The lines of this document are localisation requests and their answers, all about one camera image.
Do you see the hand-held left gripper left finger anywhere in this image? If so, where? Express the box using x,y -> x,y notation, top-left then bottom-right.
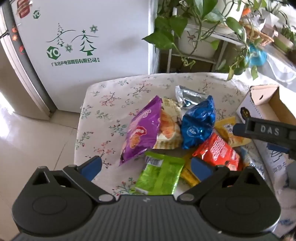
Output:
32,156 -> 115,204

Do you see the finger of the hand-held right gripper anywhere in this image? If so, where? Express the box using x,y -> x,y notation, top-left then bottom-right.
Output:
232,117 -> 296,160

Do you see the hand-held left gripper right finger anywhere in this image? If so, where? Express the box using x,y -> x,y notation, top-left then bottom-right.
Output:
177,156 -> 264,204

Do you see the red snack bag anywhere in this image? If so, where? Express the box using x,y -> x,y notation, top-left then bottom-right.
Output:
192,133 -> 242,172

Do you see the cardboard box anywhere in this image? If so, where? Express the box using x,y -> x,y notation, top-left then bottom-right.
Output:
236,85 -> 296,186

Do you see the yellow white-label snack packet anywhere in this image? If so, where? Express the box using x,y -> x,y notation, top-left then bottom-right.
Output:
214,116 -> 252,147

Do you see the blue snack bag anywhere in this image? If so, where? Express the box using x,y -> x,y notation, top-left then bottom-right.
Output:
180,95 -> 216,150

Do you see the orange and white bread bag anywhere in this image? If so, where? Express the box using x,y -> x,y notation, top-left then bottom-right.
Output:
154,98 -> 183,150

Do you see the purple snack bag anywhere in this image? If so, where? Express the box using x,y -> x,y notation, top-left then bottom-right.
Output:
119,95 -> 162,166

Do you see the silver snack bag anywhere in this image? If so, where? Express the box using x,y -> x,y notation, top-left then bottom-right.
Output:
174,85 -> 208,109

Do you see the yellow orange snack packet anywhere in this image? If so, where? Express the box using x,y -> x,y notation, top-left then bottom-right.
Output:
179,153 -> 201,187

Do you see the pale blue snack packet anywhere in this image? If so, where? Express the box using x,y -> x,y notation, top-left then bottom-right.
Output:
239,146 -> 265,179

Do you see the green snack bag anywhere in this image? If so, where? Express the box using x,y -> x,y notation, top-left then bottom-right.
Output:
134,151 -> 185,196

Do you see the clear plastic sheet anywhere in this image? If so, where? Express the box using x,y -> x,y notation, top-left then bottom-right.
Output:
261,53 -> 296,88

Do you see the floral tablecloth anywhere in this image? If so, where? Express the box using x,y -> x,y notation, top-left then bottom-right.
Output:
73,72 -> 296,197

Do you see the white metal plant rack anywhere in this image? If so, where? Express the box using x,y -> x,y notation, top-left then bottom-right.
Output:
166,7 -> 245,72

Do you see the small potted plant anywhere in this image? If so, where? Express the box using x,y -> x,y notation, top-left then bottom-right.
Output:
274,23 -> 296,50

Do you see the wicker basket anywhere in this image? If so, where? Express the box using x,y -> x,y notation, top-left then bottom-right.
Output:
240,21 -> 274,45

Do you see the white planter pot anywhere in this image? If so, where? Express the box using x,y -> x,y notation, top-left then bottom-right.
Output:
178,19 -> 222,58

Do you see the white chest freezer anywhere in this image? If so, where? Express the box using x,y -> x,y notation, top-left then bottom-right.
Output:
0,0 -> 155,121

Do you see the green pothos plant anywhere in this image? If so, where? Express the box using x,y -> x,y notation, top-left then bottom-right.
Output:
142,0 -> 259,81

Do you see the blue plastic string roll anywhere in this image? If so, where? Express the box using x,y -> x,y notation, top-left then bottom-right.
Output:
248,44 -> 267,66

